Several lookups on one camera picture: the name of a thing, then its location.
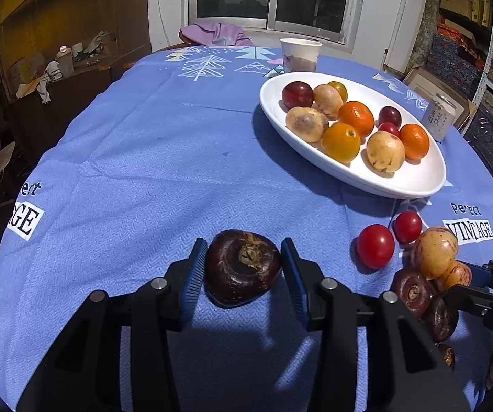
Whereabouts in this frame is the small dark red plum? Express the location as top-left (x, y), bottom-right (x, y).
top-left (378, 105), bottom-right (402, 128)

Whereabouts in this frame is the red cherry tomato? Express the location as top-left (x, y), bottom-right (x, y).
top-left (377, 122), bottom-right (401, 139)
top-left (393, 210), bottom-right (423, 244)
top-left (356, 224), bottom-right (395, 270)

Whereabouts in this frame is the stack of patterned boxes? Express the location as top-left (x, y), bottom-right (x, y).
top-left (427, 0), bottom-right (493, 198)

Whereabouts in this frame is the blue printed tablecloth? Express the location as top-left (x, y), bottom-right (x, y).
top-left (0, 45), bottom-right (493, 412)

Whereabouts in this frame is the white board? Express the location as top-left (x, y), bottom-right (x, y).
top-left (381, 0), bottom-right (412, 73)

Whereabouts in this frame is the purple cloth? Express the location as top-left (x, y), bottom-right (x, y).
top-left (179, 21), bottom-right (256, 48)

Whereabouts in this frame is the white oval plate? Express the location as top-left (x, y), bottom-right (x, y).
top-left (259, 71), bottom-right (447, 199)

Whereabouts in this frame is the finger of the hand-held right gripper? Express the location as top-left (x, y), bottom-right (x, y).
top-left (456, 260), bottom-right (493, 300)
top-left (443, 284), bottom-right (493, 349)

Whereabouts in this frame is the large dark red plum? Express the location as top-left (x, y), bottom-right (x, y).
top-left (282, 81), bottom-right (315, 111)

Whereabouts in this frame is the white paper cup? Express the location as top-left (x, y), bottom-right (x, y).
top-left (280, 38), bottom-right (323, 73)

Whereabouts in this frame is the yellow cherry tomato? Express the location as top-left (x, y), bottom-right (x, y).
top-left (326, 81), bottom-right (349, 104)

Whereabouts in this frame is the crumpled white rag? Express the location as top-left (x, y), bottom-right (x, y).
top-left (16, 62), bottom-right (64, 104)

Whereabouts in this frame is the lone round potato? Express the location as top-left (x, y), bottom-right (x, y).
top-left (312, 84), bottom-right (344, 120)

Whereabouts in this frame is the striped tan pepino melon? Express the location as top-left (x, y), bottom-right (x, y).
top-left (410, 227), bottom-right (459, 281)

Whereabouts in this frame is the white plastic bottle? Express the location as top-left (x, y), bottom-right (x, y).
top-left (56, 46), bottom-right (75, 76)

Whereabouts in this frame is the brown wooden cabinet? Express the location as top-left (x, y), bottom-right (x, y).
top-left (0, 0), bottom-right (153, 108)

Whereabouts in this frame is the yellowish orange mandarin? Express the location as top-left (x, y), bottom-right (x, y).
top-left (321, 122), bottom-right (362, 164)

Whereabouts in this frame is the white metal shelf rack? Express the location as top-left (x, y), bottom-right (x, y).
top-left (461, 0), bottom-right (493, 138)

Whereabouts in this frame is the flat cardboard box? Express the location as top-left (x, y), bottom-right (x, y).
top-left (403, 66), bottom-right (477, 129)

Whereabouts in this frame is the dark brown water chestnut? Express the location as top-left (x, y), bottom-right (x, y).
top-left (391, 268), bottom-right (435, 319)
top-left (426, 295), bottom-right (460, 343)
top-left (204, 229), bottom-right (282, 308)
top-left (436, 343), bottom-right (457, 373)

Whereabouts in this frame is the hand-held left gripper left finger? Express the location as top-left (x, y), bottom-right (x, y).
top-left (16, 237), bottom-right (209, 412)

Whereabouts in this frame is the small tan pepino melon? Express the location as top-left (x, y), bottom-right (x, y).
top-left (436, 260), bottom-right (473, 293)

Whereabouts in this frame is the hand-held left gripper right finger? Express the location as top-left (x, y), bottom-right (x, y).
top-left (280, 237), bottom-right (472, 412)

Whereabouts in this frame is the marble pattern panel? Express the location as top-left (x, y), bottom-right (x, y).
top-left (416, 0), bottom-right (440, 67)

